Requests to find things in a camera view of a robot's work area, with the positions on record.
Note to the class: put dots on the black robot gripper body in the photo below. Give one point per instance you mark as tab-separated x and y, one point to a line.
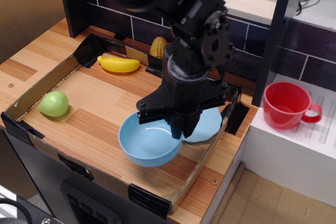
181	95

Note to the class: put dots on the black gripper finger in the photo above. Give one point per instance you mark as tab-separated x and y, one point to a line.
176	123
190	123

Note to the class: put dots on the light blue plastic bowl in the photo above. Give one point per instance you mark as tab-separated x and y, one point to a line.
150	144

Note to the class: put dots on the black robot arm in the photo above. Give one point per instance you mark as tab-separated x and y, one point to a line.
193	66

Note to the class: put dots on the light blue plastic plate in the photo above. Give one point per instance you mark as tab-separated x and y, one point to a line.
208	125

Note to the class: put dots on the cardboard fence with black tape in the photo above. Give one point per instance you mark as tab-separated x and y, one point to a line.
82	146

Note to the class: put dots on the yellow toy corn cob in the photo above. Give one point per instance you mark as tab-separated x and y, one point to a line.
157	47

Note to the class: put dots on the yellow toy banana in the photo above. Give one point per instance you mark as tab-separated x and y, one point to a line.
118	65

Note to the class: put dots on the red plastic cup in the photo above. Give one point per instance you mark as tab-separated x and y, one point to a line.
286	104

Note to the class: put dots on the black oven control panel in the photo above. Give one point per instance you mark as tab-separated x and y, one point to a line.
86	209

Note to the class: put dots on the white grooved drying rack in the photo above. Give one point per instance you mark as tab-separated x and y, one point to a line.
301	159

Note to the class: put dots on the green toy pear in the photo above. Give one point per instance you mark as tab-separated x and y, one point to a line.
54	104

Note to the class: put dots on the dark left shelf post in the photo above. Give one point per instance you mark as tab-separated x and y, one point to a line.
76	16

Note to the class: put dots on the dark shelf post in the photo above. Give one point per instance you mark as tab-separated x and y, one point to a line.
283	14
76	16

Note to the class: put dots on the dark right shelf post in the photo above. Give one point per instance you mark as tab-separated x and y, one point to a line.
283	14

